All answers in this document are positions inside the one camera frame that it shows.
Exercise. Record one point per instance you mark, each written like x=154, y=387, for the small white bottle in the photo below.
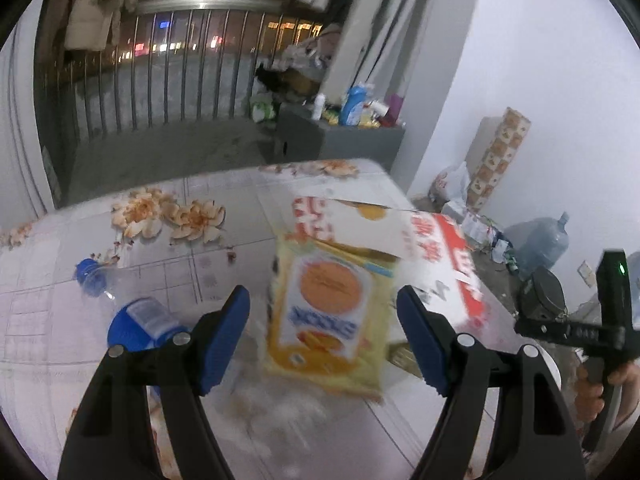
x=319, y=107

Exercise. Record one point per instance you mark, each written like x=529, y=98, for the papers and boxes on floor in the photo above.
x=475, y=230

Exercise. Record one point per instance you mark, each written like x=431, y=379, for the maroon box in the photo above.
x=396, y=109

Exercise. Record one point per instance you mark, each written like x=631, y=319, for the metal balcony railing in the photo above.
x=200, y=5

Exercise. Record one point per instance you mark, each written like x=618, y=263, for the white carton with red print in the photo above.
x=440, y=260

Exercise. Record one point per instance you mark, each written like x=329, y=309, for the clutter pile on balcony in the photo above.
x=310, y=55

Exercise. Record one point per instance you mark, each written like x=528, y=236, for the person's right hand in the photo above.
x=589, y=392

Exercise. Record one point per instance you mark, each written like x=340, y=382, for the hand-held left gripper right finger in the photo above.
x=425, y=340

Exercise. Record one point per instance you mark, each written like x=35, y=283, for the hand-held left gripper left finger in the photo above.
x=220, y=340

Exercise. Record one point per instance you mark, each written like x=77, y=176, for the blue water jug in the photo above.
x=537, y=245

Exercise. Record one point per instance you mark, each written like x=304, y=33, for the white wall socket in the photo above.
x=586, y=274

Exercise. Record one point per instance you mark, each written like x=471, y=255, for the beige hanging coat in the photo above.
x=97, y=5

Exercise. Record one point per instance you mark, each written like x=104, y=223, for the white curtain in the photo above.
x=400, y=25

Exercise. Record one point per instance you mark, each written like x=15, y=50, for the white plastic bag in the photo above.
x=452, y=185

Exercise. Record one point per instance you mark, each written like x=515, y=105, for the black pot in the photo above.
x=542, y=292

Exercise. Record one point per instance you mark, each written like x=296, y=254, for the blue lotion bottle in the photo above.
x=352, y=107

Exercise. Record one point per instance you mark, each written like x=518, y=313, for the tall patterned box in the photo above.
x=500, y=160

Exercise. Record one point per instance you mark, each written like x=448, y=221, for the yellow snack packet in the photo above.
x=325, y=320

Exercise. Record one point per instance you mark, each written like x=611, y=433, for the grey cabinet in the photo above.
x=350, y=145

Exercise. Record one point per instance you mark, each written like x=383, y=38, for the plastic bottle with blue label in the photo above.
x=145, y=315

